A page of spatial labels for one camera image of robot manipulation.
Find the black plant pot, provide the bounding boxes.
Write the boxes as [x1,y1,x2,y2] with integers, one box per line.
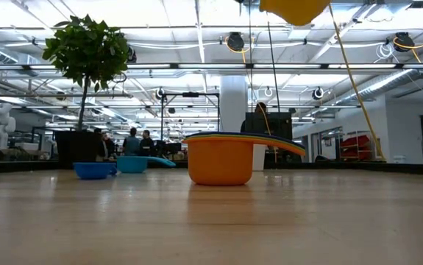
[54,129,104,170]

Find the small blue measuring cup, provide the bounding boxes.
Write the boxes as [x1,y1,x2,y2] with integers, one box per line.
[73,162,118,180]

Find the yellow measuring cup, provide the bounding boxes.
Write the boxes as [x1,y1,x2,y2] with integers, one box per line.
[258,0,332,27]

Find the white building column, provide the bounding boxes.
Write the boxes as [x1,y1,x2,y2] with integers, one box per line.
[219,75,249,134]

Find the orange measuring cup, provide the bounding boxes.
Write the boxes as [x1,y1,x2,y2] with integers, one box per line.
[181,136,307,186]

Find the white plastic basket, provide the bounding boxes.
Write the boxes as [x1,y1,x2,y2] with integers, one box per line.
[252,144,267,172]

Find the yellow extension cable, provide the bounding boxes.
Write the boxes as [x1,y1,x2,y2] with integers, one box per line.
[326,2,387,162]

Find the person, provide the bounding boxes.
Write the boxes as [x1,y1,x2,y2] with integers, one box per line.
[240,102,270,133]
[139,130,156,157]
[93,127,116,161]
[122,127,141,157]

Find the black metal rig frame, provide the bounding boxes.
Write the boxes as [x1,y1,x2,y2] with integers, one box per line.
[160,91,221,143]

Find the thin black hanging cable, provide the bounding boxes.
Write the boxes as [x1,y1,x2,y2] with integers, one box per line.
[248,0,253,113]

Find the teal measuring cup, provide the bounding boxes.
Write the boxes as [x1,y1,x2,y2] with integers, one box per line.
[116,155,177,174]

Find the red storage shelf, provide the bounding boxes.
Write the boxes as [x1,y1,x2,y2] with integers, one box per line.
[339,135,373,162]

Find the green leafy small tree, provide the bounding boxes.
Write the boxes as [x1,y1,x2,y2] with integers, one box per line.
[41,14,130,132]

